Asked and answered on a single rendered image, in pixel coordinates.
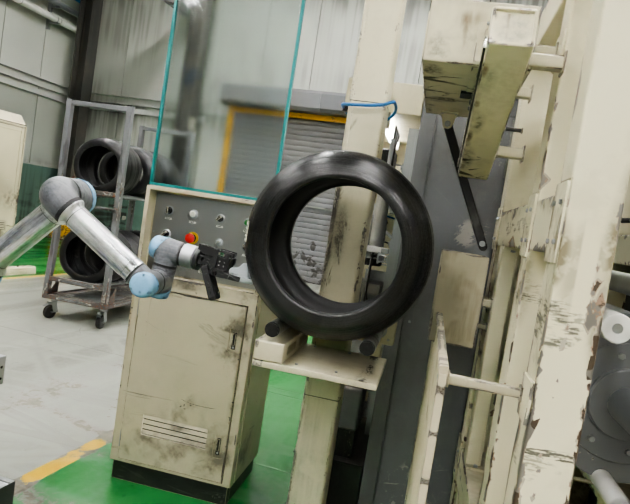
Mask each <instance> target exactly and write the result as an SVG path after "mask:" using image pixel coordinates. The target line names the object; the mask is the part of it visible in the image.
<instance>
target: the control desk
mask: <svg viewBox="0 0 630 504"><path fill-rule="evenodd" d="M255 202H256V201H255V200H248V199H242V198H235V197H229V196H222V195H215V194H209V193H202V192H196V191H189V190H183V189H176V188H170V187H163V186H157V185H147V190H146V197H145V204H144V212H143V219H142V226H141V233H140V241H139V248H138V255H137V257H138V258H139V259H140V260H141V261H142V262H143V263H144V264H145V265H147V266H148V267H149V268H150V269H152V265H153V262H154V258H153V257H151V256H150V255H149V253H148V251H149V249H148V248H149V244H150V242H151V240H152V239H153V238H154V237H155V236H158V235H160V236H164V237H170V238H171V239H175V240H178V241H181V242H184V243H188V244H191V245H194V246H198V247H199V244H203V243H204V244H207V245H208V246H211V247H215V248H220V249H226V250H229V251H232V252H236V253H237V256H236V259H237V260H236V263H235V265H234V266H233V267H234V268H235V267H240V266H241V265H242V264H243V263H245V264H246V263H247V262H246V255H245V241H244V238H245V232H246V226H247V220H249V216H250V213H251V211H252V208H253V206H254V204H255ZM215 277H216V276H215ZM216 281H217V285H218V289H219V292H220V298H219V299H216V300H212V301H210V300H209V299H208V296H207V291H206V287H205V283H204V279H203V275H202V271H201V268H200V269H199V270H194V269H188V268H185V267H182V266H179V265H177V268H176V272H175V276H174V280H173V284H172V289H171V291H170V294H169V297H168V298H167V299H156V298H152V297H147V298H140V297H136V296H135V295H133V294H132V301H131V308H130V315H129V322H128V330H127V337H126V344H125V352H124V359H123V366H122V373H121V381H120V388H119V395H118V402H117V410H116V417H115V424H114V431H113V439H112V446H111V453H110V458H111V459H114V461H113V468H112V475H111V477H114V478H118V479H122V480H126V481H130V482H133V483H137V484H141V485H145V486H149V487H153V488H157V489H160V490H164V491H168V492H172V493H176V494H180V495H184V496H188V497H191V498H195V499H199V500H203V501H207V502H211V503H215V504H227V502H228V501H229V500H230V499H231V497H232V496H233V495H234V493H235V492H236V491H237V490H238V488H239V487H240V486H241V484H242V483H243V482H244V480H245V479H246V478H247V477H248V475H249V474H250V473H251V471H252V466H253V459H254V458H255V456H256V455H257V454H258V448H259V441H260V435H261V428H262V422H263V415H264V409H265V402H266V396H267V389H268V382H269V376H270V369H268V368H263V367H259V366H254V365H252V360H253V359H254V358H253V354H254V348H255V341H256V339H258V338H259V337H261V336H263V335H264V334H266V333H265V326H266V325H267V324H268V323H269V322H271V321H273V320H275V319H277V318H278V317H277V316H276V315H275V314H274V313H273V312H272V311H271V310H270V309H269V308H268V307H267V306H266V304H265V303H264V302H263V300H262V299H261V298H260V296H259V294H258V293H257V291H256V289H255V287H254V285H253V284H246V283H241V282H236V281H232V280H228V279H225V278H219V277H216Z"/></svg>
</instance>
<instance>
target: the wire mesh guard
mask: <svg viewBox="0 0 630 504"><path fill-rule="evenodd" d="M436 321H437V329H436V335H435V341H434V342H433V341H431V347H430V353H429V359H428V365H427V371H426V377H425V383H424V389H423V395H422V401H421V407H420V413H419V418H418V424H417V430H416V436H415V442H414V448H413V454H412V460H411V466H410V472H409V478H408V484H407V490H406V495H407V501H406V504H426V498H427V492H428V486H429V480H430V474H431V469H432V463H433V457H434V451H435V445H436V439H437V433H438V428H439V422H440V416H441V410H442V404H443V398H444V393H445V387H446V381H447V375H448V371H449V364H448V356H447V347H446V339H445V330H444V322H443V313H440V312H437V315H436ZM437 374H438V378H437Z"/></svg>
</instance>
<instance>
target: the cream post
mask: <svg viewBox="0 0 630 504"><path fill-rule="evenodd" d="M406 2H407V0H365V4H364V10H363V17H362V23H361V30H360V36H359V42H358V49H357V55H356V61H355V68H354V74H353V81H352V87H351V90H350V91H351V93H350V101H349V102H350V103H384V102H388V101H391V95H392V89H393V83H394V77H395V70H396V64H397V58H398V52H399V45H400V39H401V33H402V27H403V21H404V14H405V8H406ZM389 108H390V105H387V106H383V107H356V106H348V110H347V112H348V113H347V119H346V125H345V132H344V138H343V145H342V150H350V151H357V152H361V153H365V154H368V155H371V156H374V157H376V158H379V159H381V158H382V151H383V145H384V139H385V133H386V126H387V120H388V114H389ZM375 195H376V193H375V192H373V191H371V190H368V189H365V188H362V187H356V186H342V187H336V190H335V197H334V203H333V209H332V215H331V221H330V228H329V234H328V242H327V248H326V253H325V260H324V266H323V272H322V279H321V285H320V292H319V295H321V296H323V297H325V298H327V299H330V300H333V301H337V302H343V303H356V302H358V301H359V295H360V288H361V282H362V276H363V270H364V263H365V257H366V251H367V245H368V238H369V232H370V226H371V220H372V214H373V207H374V201H375ZM311 344H314V345H319V346H324V347H329V348H334V349H339V350H344V351H351V344H352V340H349V341H331V340H324V339H319V338H315V337H312V343H311ZM344 388H345V384H340V383H335V382H330V381H326V380H321V379H316V378H311V377H306V381H305V387H304V394H303V400H302V403H301V405H302V407H301V413H300V419H299V426H298V433H297V443H296V447H295V454H294V459H293V464H292V470H291V477H290V484H289V492H288V498H287V503H286V504H326V500H327V494H328V488H329V481H330V475H331V469H332V463H333V456H334V450H335V444H336V436H337V430H338V425H339V419H340V413H341V407H342V400H343V394H344Z"/></svg>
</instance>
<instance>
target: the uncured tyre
mask: <svg viewBox="0 0 630 504"><path fill-rule="evenodd" d="M342 186H356V187H362V188H365V189H368V190H371V191H373V192H375V193H377V194H379V195H380V196H381V197H382V198H383V199H384V200H385V201H386V202H387V204H388V205H389V206H390V208H391V209H392V211H393V213H394V215H395V217H396V219H397V221H398V224H399V228H400V232H401V237H402V255H401V261H400V265H399V268H398V271H397V274H396V276H395V278H394V280H393V281H392V283H391V285H390V286H389V287H388V288H387V289H386V290H385V291H383V292H382V293H380V294H379V295H377V296H375V297H373V298H371V299H368V300H365V301H362V302H356V303H343V302H337V301H333V300H330V299H327V298H325V297H323V296H321V295H319V294H318V293H316V292H315V291H313V290H312V289H311V288H310V287H309V286H308V285H307V284H306V283H305V282H304V281H303V279H302V278H301V276H300V275H299V273H298V271H297V269H296V267H295V264H294V261H293V257H292V252H291V237H292V231H293V228H294V225H295V222H296V220H297V218H298V216H299V214H300V212H301V211H302V210H303V208H304V207H305V206H306V205H307V204H308V203H309V202H310V201H311V200H312V199H313V198H314V197H316V196H317V195H319V194H321V193H322V192H325V191H327V190H329V189H332V188H336V187H342ZM248 221H249V227H248V233H247V239H246V241H245V255H246V262H247V267H248V271H249V274H250V277H251V280H252V283H253V285H254V287H255V289H256V291H257V293H258V294H259V296H260V298H261V299H262V300H263V302H264V303H265V304H266V306H267V307H268V308H269V309H270V310H271V311H272V312H273V313H274V314H275V315H276V316H277V317H278V318H279V319H280V320H282V321H283V322H284V323H286V324H287V325H289V326H290V327H292V328H293V329H295V330H297V331H299V332H301V333H303V334H306V335H309V336H312V337H315V338H319V339H324V340H331V341H349V340H356V339H361V338H365V337H369V336H371V335H374V334H377V333H379V332H381V331H383V330H385V329H387V328H388V327H390V326H392V325H393V324H394V323H396V322H397V321H398V320H400V319H401V318H402V317H403V316H404V315H405V314H406V313H407V312H408V311H409V310H410V309H411V308H412V307H413V305H414V304H415V303H416V301H417V300H418V298H419V297H420V295H421V294H422V292H423V290H424V288H425V286H426V284H427V281H428V278H429V276H430V272H431V269H432V264H433V258H434V234H433V227H432V223H431V219H430V216H429V213H428V210H427V208H426V206H425V203H424V201H423V200H422V198H421V196H420V194H419V193H418V191H417V190H416V189H415V187H414V186H413V185H412V183H411V182H410V181H409V180H408V179H407V178H406V177H405V176H404V175H403V174H402V173H401V172H399V171H398V170H397V169H396V168H394V167H393V166H391V165H390V164H388V163H386V162H385V161H383V160H381V159H379V158H376V157H374V156H371V155H368V154H365V153H361V152H357V151H350V150H329V151H323V152H318V153H314V154H311V155H308V156H305V157H303V158H301V159H298V160H296V161H295V162H293V163H291V164H290V165H288V166H287V167H285V168H284V169H282V170H281V171H280V172H279V173H278V174H276V175H275V176H274V177H273V178H272V179H271V180H270V182H269V183H268V184H267V185H266V186H265V188H264V189H263V190H262V192H261V193H260V195H259V197H258V198H257V200H256V202H255V204H254V206H253V208H252V211H251V213H250V216H249V220H248Z"/></svg>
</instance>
